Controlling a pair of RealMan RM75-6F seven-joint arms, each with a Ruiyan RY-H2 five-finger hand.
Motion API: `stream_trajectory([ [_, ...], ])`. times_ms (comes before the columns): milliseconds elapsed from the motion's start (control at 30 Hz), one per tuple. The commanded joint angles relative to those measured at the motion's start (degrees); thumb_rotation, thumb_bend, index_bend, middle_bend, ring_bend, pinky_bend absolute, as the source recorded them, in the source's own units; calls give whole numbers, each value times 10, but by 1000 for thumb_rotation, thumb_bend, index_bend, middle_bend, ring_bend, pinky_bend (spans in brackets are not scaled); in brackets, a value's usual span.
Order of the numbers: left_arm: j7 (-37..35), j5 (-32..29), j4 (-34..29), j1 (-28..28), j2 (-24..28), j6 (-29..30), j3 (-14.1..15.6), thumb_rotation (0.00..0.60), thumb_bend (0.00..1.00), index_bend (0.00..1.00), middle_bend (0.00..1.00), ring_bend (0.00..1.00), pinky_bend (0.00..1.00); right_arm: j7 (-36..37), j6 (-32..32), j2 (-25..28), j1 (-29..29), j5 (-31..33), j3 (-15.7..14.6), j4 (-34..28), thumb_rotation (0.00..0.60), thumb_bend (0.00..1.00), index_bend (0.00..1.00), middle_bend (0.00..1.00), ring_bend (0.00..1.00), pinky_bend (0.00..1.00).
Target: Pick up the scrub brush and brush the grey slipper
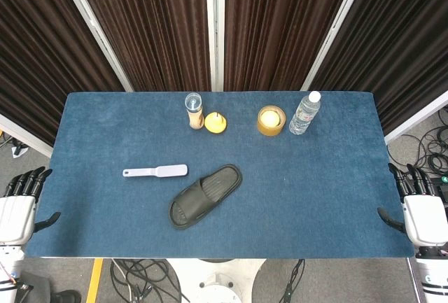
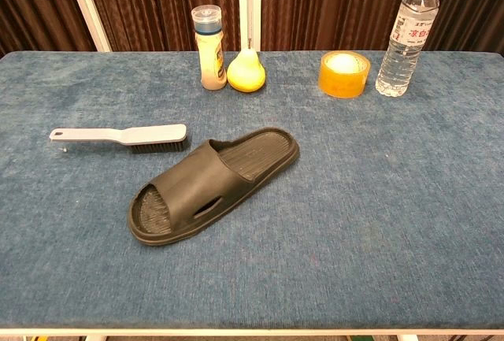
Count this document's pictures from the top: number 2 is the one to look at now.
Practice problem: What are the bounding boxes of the black rubber slipper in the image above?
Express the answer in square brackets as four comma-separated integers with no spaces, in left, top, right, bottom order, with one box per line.
[127,126,301,246]

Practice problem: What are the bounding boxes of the grey scrub brush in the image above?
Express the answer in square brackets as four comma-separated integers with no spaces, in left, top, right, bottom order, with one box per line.
[49,123,188,155]

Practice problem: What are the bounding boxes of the yellow pear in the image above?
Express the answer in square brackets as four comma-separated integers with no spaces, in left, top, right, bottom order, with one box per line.
[226,40,267,94]

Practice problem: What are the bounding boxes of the seasoning bottle with blue cap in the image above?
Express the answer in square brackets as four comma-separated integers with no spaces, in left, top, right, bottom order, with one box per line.
[191,4,228,91]

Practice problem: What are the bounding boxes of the blue fabric table cover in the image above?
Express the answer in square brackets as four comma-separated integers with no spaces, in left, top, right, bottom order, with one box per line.
[0,50,504,330]

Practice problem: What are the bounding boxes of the yellow packing tape roll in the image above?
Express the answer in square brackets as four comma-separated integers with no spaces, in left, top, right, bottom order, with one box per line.
[317,50,372,99]

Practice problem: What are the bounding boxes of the dark brown curtain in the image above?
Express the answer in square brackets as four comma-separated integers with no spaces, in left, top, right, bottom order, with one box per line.
[0,0,504,57]

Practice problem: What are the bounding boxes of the clear plastic water bottle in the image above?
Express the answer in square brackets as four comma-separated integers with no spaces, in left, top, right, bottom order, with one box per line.
[375,0,443,98]

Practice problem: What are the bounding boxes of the white vertical frame post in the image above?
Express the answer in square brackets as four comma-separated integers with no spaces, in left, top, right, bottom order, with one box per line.
[237,0,263,52]

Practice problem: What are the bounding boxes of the white slanted frame post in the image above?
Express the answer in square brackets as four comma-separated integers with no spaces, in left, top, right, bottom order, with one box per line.
[61,0,113,53]

